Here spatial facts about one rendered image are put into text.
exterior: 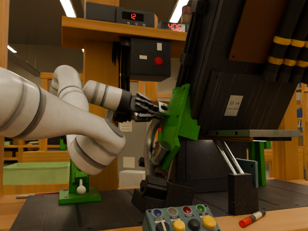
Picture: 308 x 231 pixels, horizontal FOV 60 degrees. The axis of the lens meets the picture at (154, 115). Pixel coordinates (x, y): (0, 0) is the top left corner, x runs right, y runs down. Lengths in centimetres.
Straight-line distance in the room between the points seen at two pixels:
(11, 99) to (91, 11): 78
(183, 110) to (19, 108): 51
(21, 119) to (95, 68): 75
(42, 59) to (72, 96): 1089
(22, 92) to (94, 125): 15
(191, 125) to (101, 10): 59
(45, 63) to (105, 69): 1040
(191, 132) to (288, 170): 85
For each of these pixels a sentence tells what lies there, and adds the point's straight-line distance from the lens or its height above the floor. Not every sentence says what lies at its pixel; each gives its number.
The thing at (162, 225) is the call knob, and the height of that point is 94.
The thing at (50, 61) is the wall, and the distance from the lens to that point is 1149.
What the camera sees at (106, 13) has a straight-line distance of 114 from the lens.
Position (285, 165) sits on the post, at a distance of 156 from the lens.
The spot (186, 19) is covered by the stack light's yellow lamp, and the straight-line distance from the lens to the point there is 136.
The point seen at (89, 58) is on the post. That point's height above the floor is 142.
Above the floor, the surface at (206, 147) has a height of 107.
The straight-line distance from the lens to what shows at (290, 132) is 79.
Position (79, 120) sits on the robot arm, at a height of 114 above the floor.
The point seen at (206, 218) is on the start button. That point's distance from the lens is 62.
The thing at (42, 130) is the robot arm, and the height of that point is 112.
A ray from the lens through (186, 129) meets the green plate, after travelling 82.
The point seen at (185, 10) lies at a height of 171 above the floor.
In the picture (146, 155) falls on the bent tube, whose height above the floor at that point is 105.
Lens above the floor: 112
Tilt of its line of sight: 4 degrees up
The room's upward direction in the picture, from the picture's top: straight up
